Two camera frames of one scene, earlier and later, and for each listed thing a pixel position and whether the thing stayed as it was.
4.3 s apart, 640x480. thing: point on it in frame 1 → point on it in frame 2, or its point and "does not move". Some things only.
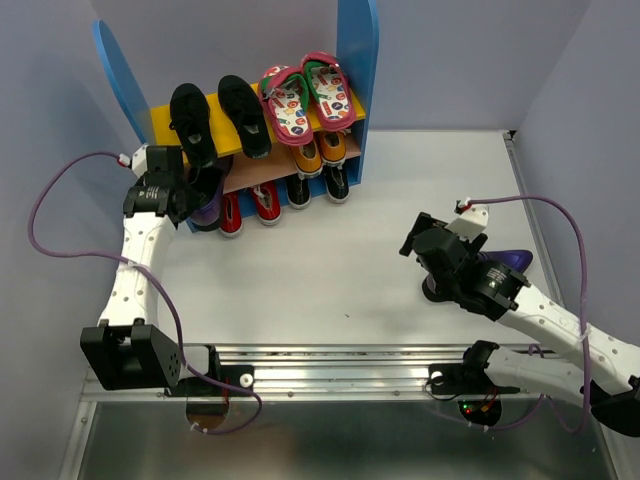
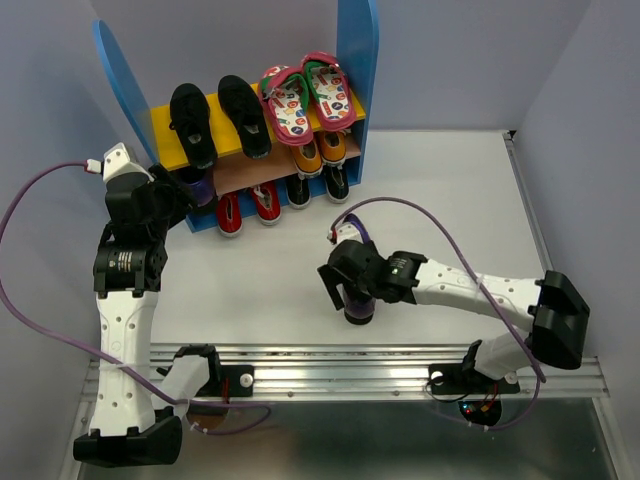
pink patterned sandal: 286,93 does not move
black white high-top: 337,183 does not move
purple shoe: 207,218 → 200,185
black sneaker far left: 190,119 does not move
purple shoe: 518,259 → 358,310
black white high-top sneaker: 298,191 does not move
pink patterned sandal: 331,102 does not move
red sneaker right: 268,201 does not move
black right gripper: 423,221 → 331,279
